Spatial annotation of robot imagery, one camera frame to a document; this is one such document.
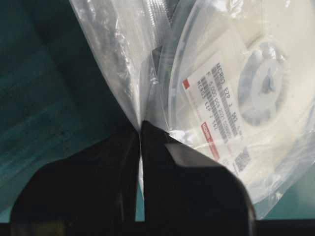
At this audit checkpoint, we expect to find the white component reel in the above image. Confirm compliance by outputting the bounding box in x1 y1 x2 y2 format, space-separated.
157 0 315 203

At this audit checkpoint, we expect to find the black metal table frame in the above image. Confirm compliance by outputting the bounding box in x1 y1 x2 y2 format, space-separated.
0 219 315 236

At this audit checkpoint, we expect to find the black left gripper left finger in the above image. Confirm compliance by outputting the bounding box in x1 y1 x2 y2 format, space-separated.
10 126 140 236

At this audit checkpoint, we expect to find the teal table mat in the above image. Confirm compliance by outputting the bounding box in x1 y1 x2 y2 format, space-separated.
0 0 315 222

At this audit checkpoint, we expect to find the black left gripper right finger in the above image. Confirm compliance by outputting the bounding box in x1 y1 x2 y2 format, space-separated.
140 121 255 226

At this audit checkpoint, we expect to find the clear zip bag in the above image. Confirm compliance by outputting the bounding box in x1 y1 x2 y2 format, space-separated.
68 0 315 219

